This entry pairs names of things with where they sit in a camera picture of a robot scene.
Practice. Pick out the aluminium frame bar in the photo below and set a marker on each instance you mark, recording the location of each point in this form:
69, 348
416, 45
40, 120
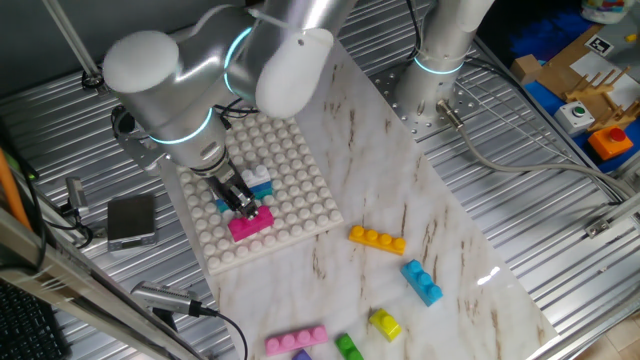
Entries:
50, 270

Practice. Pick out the blue four-stud block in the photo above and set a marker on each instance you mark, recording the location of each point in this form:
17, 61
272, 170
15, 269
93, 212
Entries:
261, 187

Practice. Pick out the white four-stud block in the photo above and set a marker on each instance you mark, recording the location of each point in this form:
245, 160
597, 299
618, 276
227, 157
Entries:
257, 176

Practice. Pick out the wooden peg rack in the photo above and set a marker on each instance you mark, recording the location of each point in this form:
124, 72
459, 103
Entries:
582, 92

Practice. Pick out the small cardboard box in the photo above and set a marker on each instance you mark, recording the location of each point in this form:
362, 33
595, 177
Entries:
525, 70

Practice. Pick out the aluminium corner bracket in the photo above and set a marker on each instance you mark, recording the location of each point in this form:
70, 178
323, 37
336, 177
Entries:
598, 227

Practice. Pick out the white marble board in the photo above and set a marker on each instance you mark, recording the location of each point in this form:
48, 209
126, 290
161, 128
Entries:
390, 175

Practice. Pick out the magenta three-stud block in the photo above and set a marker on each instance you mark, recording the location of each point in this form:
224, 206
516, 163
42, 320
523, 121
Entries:
247, 227

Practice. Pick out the black keyboard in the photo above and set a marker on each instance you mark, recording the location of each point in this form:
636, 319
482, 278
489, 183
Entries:
25, 330

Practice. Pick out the teal four-stud block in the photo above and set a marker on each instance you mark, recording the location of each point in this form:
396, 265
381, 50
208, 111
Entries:
262, 192

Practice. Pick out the orange-yellow four-stud block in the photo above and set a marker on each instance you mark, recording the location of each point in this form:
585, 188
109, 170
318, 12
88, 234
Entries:
377, 240

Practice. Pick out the white studded baseplate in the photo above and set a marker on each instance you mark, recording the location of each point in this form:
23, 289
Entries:
290, 175

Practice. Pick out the light blue three-stud block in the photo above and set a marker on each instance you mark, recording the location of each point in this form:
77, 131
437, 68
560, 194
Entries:
422, 285

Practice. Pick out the small silver camera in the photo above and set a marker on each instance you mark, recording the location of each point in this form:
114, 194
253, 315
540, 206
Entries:
76, 195

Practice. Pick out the white paper sheet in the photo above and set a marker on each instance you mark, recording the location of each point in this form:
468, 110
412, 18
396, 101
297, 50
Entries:
590, 65

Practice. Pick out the silver digital scale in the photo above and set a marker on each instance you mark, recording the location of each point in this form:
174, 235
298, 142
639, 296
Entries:
131, 220

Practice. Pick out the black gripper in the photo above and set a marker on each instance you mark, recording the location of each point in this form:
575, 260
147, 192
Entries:
222, 180

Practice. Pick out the white green-button box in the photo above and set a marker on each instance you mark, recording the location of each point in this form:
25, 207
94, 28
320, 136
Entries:
572, 120

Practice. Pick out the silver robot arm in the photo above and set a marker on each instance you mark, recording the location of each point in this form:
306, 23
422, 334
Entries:
175, 90

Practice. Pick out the yellow two-stud block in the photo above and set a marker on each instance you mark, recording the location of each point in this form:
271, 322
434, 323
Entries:
386, 326

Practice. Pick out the clear container of bricks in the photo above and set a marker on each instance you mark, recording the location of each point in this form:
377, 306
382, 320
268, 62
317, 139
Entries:
605, 10

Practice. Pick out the orange emergency stop box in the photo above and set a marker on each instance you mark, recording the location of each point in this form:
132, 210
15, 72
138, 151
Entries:
607, 145

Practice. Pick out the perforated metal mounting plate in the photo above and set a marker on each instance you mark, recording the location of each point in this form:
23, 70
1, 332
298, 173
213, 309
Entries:
465, 107

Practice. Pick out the grey board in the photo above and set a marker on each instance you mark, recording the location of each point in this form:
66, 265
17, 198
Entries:
622, 60

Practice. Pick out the purple two-stud block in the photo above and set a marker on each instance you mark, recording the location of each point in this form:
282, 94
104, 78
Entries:
302, 356

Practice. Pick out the large silver camera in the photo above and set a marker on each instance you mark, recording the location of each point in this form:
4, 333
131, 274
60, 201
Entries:
165, 297

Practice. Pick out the brown cardboard sheet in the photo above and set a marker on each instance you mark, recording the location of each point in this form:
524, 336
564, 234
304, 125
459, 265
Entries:
555, 75

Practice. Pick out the light pink four-stud block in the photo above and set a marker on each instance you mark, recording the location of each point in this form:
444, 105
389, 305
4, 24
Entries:
295, 342

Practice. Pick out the green two-stud block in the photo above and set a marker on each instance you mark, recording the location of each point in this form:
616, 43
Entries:
348, 348

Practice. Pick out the black camera clamp mount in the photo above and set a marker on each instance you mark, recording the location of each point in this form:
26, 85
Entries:
82, 232

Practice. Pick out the black-white fiducial tag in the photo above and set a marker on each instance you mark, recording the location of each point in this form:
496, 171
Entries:
599, 44

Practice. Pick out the metal stand pole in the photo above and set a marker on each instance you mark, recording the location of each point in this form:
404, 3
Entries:
75, 42

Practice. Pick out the small yellow brick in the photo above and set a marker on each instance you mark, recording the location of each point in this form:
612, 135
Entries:
631, 37

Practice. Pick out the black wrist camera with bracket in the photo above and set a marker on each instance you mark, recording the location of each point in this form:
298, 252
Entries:
135, 150

